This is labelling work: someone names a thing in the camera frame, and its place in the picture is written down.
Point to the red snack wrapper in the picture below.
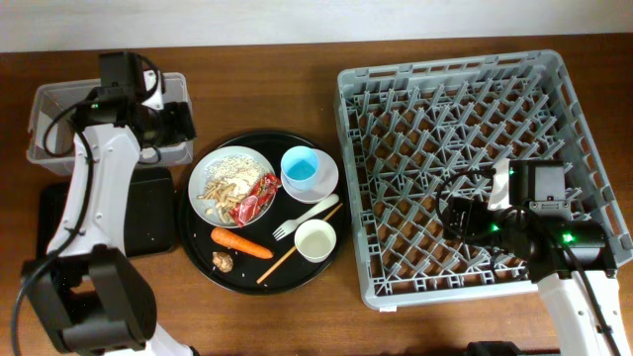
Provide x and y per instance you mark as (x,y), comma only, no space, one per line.
(258,198)

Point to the orange carrot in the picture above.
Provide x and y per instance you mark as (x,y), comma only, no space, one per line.
(228,239)

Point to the light blue plastic cup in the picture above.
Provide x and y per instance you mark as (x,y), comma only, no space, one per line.
(300,166)

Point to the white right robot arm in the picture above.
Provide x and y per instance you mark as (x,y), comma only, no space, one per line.
(570,262)

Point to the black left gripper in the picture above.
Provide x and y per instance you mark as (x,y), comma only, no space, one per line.
(175,123)

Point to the black rectangular tray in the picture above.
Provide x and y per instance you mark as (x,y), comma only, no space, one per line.
(150,222)

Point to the wooden chopstick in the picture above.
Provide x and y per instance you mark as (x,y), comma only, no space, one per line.
(287,255)

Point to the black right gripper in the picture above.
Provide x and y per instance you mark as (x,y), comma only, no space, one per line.
(474,210)

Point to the grey dishwasher rack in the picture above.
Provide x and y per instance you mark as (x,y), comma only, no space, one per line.
(412,134)

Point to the round black serving tray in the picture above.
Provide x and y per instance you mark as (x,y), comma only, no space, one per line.
(294,272)

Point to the pale pink bowl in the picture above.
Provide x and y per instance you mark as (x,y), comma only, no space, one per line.
(326,181)

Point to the white plastic fork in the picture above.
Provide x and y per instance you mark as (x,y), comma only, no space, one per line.
(291,225)

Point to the clear plastic waste bin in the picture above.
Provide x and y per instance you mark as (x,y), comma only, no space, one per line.
(51,99)

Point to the white paper cup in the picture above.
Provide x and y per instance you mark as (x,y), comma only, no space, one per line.
(315,240)

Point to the brown ginger piece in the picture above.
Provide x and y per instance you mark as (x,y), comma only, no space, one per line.
(222,261)

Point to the grey plate with food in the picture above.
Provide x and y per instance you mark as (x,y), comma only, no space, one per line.
(222,179)

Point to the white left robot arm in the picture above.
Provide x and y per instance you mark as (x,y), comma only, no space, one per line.
(88,296)

